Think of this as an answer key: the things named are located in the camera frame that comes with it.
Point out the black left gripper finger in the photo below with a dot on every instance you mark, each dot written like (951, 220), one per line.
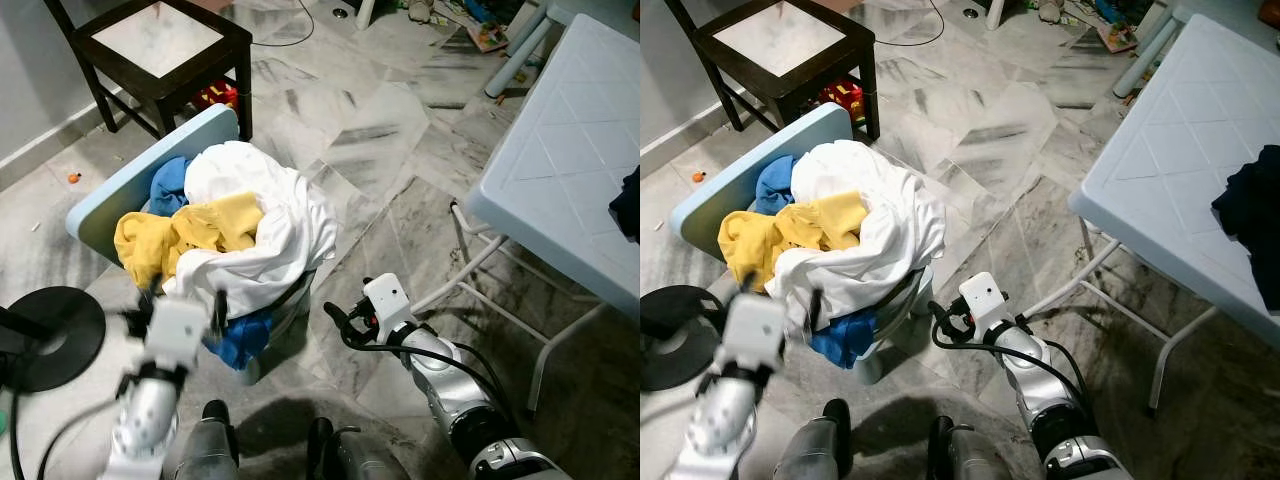
(145, 305)
(747, 284)
(812, 310)
(216, 315)

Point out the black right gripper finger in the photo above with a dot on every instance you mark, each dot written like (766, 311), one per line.
(937, 330)
(341, 310)
(941, 309)
(337, 330)

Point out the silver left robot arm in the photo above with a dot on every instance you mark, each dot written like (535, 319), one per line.
(715, 425)
(145, 420)

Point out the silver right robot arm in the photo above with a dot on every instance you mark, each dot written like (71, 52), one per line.
(1050, 390)
(460, 390)

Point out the yellow garment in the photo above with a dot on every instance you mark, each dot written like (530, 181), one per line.
(215, 225)
(820, 225)

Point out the black round stand base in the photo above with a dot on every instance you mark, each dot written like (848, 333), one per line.
(675, 335)
(50, 340)

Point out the medium blue garment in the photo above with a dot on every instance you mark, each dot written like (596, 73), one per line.
(172, 185)
(778, 185)

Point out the light blue laundry basket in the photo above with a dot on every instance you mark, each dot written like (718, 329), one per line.
(735, 170)
(130, 170)

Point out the grey robot right leg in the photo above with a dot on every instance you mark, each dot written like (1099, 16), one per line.
(965, 455)
(350, 455)

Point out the grey robot leg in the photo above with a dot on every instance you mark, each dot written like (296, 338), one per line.
(350, 455)
(965, 455)
(815, 450)
(205, 450)

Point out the grey robot left leg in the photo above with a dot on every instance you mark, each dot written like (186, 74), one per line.
(205, 450)
(815, 450)

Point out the navy blue garment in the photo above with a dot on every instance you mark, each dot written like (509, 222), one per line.
(1250, 210)
(628, 205)

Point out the red toy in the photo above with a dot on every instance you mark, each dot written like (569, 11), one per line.
(218, 96)
(842, 97)

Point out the dark wooden side table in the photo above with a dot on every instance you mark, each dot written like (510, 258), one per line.
(780, 40)
(160, 40)

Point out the colourful picture book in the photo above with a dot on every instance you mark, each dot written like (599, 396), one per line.
(1118, 37)
(488, 37)

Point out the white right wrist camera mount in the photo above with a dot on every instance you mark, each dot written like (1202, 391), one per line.
(982, 298)
(388, 300)

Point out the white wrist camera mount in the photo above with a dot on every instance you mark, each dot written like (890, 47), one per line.
(388, 300)
(757, 330)
(178, 330)
(982, 298)

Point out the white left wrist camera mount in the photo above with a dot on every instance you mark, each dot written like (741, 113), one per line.
(757, 330)
(178, 330)

